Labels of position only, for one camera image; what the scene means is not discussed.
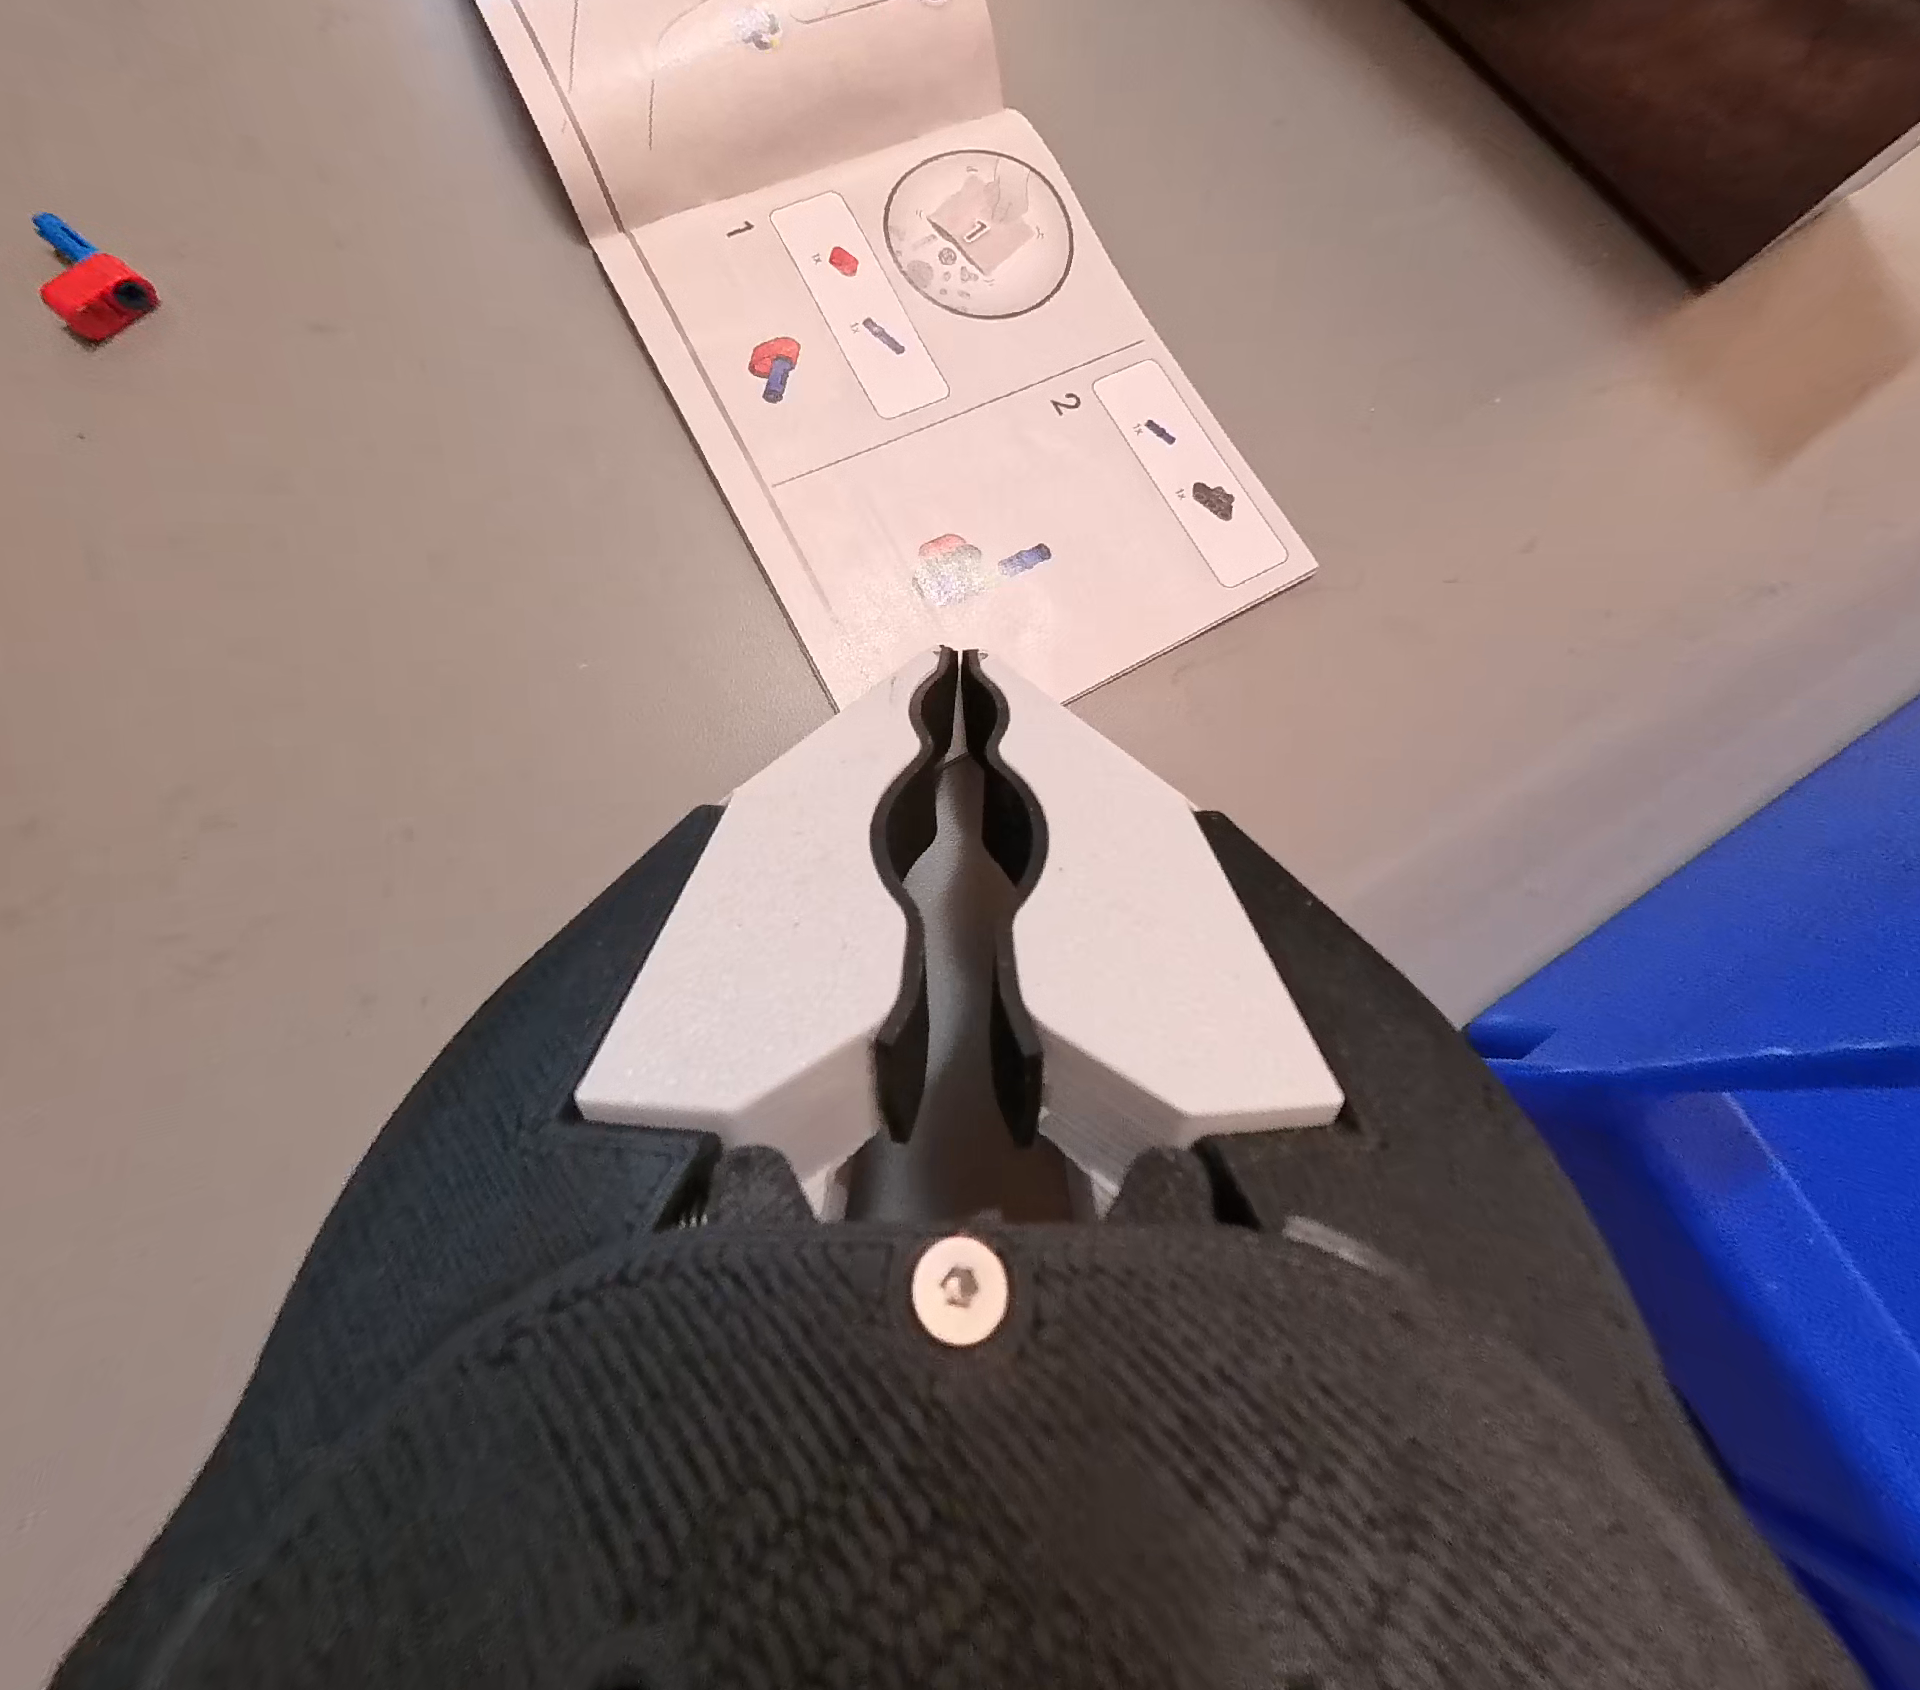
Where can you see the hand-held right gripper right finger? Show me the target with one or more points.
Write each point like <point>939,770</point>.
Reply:
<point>1171,970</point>

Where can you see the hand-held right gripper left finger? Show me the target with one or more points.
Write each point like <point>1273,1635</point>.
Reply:
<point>750,954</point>

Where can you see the white lego instruction booklet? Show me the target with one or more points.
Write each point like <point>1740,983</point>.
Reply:
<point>840,490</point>

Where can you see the red and blue lego assembly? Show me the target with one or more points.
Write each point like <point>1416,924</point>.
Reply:
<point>92,295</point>

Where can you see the black lego set box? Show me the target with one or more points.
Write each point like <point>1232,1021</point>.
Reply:
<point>1651,25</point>

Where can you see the blue plastic bin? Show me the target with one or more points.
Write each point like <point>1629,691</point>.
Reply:
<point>1800,1194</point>

